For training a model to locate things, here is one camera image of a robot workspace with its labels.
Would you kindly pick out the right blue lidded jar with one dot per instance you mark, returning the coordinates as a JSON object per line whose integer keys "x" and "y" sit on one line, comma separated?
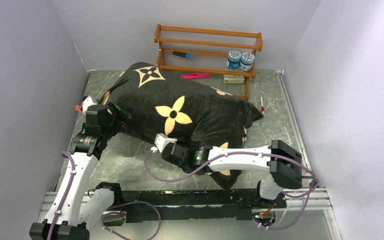
{"x": 247, "y": 61}

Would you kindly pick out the small white cardboard box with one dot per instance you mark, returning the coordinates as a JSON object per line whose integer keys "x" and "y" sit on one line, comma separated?
{"x": 233, "y": 79}

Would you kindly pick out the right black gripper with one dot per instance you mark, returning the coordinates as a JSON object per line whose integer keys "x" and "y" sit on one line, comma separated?
{"x": 180, "y": 142}

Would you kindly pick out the pink highlighter marker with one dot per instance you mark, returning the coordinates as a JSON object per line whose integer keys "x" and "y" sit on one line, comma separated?
{"x": 192, "y": 76}

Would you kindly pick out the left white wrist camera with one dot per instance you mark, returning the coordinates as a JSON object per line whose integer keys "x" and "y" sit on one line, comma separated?
{"x": 86, "y": 103}

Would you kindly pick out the white red-tipped pen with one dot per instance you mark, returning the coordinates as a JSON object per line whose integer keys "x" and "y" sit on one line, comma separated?
{"x": 262, "y": 105}

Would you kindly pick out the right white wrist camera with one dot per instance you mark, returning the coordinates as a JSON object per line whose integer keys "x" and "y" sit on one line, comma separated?
{"x": 161, "y": 141}

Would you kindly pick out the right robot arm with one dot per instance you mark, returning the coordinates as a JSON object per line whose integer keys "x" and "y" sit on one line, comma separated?
{"x": 282, "y": 162}

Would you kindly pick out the left blue lidded jar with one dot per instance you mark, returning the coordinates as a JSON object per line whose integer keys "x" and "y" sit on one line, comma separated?
{"x": 233, "y": 59}

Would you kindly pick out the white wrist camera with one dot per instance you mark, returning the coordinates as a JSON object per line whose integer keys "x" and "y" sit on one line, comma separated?
{"x": 86, "y": 103}
{"x": 161, "y": 141}

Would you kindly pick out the blue and black marker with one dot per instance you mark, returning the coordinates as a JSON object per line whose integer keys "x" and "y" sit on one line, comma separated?
{"x": 183, "y": 54}

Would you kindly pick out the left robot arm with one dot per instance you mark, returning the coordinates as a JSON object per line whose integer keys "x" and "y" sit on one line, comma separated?
{"x": 69, "y": 218}

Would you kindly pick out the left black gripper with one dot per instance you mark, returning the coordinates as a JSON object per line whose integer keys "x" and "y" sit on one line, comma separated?
{"x": 122, "y": 117}

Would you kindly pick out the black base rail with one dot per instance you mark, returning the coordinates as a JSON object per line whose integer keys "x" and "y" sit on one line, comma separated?
{"x": 153, "y": 205}

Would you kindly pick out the blue lidded jar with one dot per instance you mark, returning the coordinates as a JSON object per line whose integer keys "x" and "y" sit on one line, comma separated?
{"x": 247, "y": 61}
{"x": 233, "y": 59}

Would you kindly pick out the wooden three-tier shelf rack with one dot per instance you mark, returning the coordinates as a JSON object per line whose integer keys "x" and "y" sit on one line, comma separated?
{"x": 209, "y": 47}

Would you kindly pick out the black pillowcase with beige flowers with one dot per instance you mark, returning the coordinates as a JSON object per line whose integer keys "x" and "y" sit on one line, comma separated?
{"x": 161, "y": 102}

